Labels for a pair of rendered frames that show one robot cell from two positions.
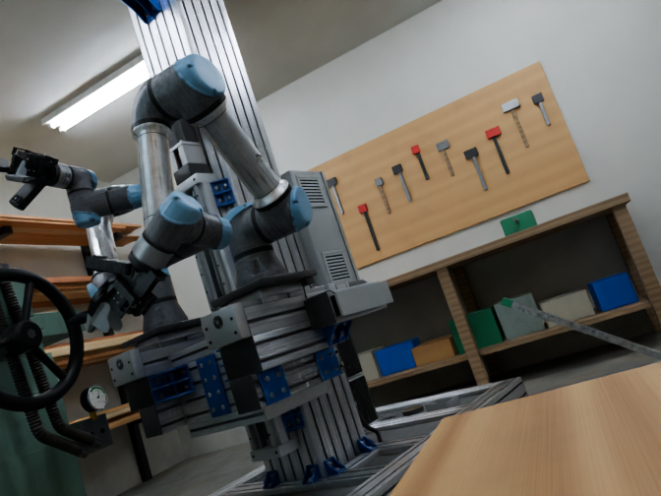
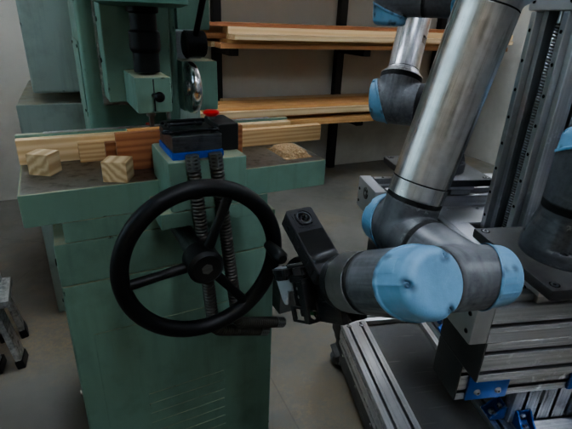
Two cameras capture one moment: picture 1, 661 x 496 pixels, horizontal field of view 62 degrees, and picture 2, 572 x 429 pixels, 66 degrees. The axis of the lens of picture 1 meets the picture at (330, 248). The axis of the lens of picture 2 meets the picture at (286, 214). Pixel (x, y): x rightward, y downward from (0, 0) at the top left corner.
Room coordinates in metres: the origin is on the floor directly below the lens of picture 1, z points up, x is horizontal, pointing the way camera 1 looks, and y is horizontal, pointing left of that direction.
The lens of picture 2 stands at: (0.70, 0.10, 1.19)
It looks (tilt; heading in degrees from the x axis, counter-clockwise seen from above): 24 degrees down; 43
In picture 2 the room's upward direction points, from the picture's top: 2 degrees clockwise
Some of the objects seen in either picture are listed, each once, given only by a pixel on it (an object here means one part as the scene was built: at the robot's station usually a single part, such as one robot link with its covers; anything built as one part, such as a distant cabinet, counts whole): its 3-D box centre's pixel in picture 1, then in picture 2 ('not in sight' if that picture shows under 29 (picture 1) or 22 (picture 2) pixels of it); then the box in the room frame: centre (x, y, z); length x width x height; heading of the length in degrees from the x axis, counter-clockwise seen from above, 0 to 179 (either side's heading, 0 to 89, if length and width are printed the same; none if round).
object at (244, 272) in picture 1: (258, 268); (572, 227); (1.56, 0.21, 0.87); 0.15 x 0.15 x 0.10
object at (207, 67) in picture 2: not in sight; (197, 83); (1.39, 1.08, 1.02); 0.09 x 0.07 x 0.12; 161
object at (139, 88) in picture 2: not in sight; (148, 94); (1.19, 0.97, 1.03); 0.14 x 0.07 x 0.09; 71
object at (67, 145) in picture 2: not in sight; (170, 139); (1.23, 0.96, 0.92); 0.60 x 0.02 x 0.05; 161
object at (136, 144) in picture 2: not in sight; (182, 145); (1.19, 0.86, 0.94); 0.26 x 0.01 x 0.07; 161
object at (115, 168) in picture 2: not in sight; (117, 168); (1.05, 0.86, 0.92); 0.04 x 0.04 x 0.04; 45
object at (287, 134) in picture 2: not in sight; (213, 140); (1.31, 0.91, 0.92); 0.57 x 0.02 x 0.04; 161
